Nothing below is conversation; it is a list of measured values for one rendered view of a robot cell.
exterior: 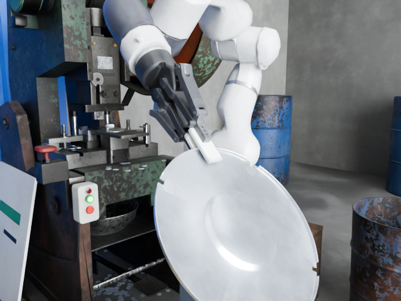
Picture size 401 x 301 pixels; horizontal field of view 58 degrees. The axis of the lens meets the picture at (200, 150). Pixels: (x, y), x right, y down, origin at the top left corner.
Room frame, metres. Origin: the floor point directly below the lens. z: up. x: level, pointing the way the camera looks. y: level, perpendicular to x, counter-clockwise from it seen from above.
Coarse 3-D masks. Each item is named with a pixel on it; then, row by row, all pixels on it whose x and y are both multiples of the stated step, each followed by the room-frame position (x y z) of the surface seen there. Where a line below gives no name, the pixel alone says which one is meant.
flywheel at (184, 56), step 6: (150, 0) 1.90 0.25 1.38; (198, 24) 1.65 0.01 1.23; (198, 30) 1.65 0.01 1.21; (192, 36) 1.68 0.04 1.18; (198, 36) 1.65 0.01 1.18; (186, 42) 1.76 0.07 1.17; (192, 42) 1.68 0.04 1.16; (198, 42) 1.65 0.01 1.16; (186, 48) 1.71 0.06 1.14; (192, 48) 1.68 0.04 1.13; (180, 54) 1.79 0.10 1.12; (186, 54) 1.71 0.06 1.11; (192, 54) 1.68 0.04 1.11; (180, 60) 1.74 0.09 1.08; (186, 60) 1.71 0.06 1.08
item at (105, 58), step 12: (96, 36) 1.56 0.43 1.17; (96, 48) 1.56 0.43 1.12; (108, 48) 1.60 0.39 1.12; (96, 60) 1.56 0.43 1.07; (108, 60) 1.60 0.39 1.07; (96, 72) 1.56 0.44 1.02; (108, 72) 1.60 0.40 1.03; (84, 84) 1.57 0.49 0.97; (96, 84) 1.54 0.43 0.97; (108, 84) 1.56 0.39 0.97; (120, 84) 1.64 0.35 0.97; (84, 96) 1.57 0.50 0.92; (96, 96) 1.55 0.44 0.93; (108, 96) 1.56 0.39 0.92; (120, 96) 1.64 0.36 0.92
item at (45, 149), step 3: (36, 147) 1.24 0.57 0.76; (39, 147) 1.24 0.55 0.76; (42, 147) 1.24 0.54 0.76; (45, 147) 1.24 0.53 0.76; (48, 147) 1.24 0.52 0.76; (51, 147) 1.24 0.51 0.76; (54, 147) 1.24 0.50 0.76; (36, 150) 1.23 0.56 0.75; (39, 150) 1.22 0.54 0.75; (42, 150) 1.21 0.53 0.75; (45, 150) 1.22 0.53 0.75; (48, 150) 1.23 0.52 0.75; (51, 150) 1.23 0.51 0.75; (54, 150) 1.24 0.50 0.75; (45, 153) 1.25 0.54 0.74; (45, 156) 1.24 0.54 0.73; (48, 156) 1.26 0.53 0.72
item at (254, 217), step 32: (192, 160) 0.57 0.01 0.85; (224, 160) 0.61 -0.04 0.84; (160, 192) 0.49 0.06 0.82; (192, 192) 0.52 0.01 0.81; (224, 192) 0.54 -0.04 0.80; (256, 192) 0.59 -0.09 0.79; (160, 224) 0.45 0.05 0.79; (192, 224) 0.48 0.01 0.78; (224, 224) 0.50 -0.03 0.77; (256, 224) 0.53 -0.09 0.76; (288, 224) 0.58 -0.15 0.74; (192, 256) 0.44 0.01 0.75; (224, 256) 0.46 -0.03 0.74; (256, 256) 0.48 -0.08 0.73; (288, 256) 0.52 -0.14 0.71; (192, 288) 0.41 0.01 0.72; (224, 288) 0.43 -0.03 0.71; (256, 288) 0.45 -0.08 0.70; (288, 288) 0.48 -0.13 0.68
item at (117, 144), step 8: (104, 128) 1.58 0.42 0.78; (112, 128) 1.58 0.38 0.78; (120, 128) 1.58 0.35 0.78; (104, 136) 1.51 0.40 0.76; (112, 136) 1.43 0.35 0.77; (120, 136) 1.39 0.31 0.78; (128, 136) 1.41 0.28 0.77; (136, 136) 1.43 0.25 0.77; (104, 144) 1.51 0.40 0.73; (112, 144) 1.49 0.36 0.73; (120, 144) 1.52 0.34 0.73; (128, 144) 1.55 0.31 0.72; (112, 152) 1.49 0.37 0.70; (120, 152) 1.52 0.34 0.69; (128, 152) 1.55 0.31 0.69; (112, 160) 1.49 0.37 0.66; (120, 160) 1.52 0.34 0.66; (128, 160) 1.55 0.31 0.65
